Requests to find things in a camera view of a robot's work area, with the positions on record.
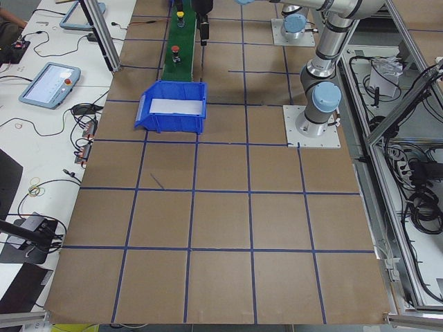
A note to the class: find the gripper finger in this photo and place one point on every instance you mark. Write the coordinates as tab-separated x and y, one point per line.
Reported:
204	29

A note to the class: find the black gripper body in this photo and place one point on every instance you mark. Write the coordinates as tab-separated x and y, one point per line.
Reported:
203	7

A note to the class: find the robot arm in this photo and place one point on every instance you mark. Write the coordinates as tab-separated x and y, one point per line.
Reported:
293	22
323	96

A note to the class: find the green conveyor belt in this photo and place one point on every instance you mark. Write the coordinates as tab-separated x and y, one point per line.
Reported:
184	38

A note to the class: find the left blue plastic bin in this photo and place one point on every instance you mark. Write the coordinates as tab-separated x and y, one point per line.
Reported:
175	90

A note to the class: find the black power adapter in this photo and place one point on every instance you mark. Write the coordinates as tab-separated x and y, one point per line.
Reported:
91	37

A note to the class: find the far teach pendant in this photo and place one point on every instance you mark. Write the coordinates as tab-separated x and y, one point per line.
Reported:
75	19

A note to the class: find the teach pendant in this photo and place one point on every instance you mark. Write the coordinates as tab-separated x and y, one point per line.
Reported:
75	19
51	85

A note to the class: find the near teach pendant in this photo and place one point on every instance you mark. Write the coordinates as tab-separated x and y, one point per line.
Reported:
51	85

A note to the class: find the black monitor stand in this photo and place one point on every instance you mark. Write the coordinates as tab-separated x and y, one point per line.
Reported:
29	240

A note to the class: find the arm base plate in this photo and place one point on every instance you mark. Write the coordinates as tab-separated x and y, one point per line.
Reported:
304	134
301	39

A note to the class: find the aluminium frame post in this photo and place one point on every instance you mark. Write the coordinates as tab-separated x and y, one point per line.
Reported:
99	27

